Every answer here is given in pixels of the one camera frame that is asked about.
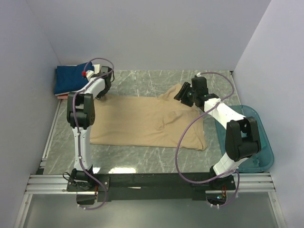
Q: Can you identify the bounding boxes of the beige t shirt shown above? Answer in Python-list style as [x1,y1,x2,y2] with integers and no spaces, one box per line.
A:
[90,84,207,150]

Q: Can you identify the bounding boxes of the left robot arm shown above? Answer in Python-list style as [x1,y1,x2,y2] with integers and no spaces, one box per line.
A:
[66,66,114,191]

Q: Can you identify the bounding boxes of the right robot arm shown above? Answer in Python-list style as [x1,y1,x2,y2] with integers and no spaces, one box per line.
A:
[174,73,261,190]

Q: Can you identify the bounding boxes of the folded white t shirt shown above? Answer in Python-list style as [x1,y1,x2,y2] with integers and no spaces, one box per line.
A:
[67,64,101,74]

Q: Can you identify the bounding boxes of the folded blue t shirt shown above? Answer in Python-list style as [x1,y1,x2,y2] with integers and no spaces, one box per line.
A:
[54,63,88,95]

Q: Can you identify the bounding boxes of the folded pink t shirt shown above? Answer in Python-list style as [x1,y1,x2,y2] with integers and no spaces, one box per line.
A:
[57,94,68,100]

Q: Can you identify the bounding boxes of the teal plastic bin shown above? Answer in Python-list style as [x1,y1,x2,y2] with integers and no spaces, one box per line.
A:
[230,105,274,173]

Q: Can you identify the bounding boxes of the black base beam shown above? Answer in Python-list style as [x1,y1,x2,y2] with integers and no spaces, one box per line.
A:
[66,171,236,205]

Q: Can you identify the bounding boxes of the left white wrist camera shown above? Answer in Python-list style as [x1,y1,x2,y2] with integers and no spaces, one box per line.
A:
[82,70,95,81]

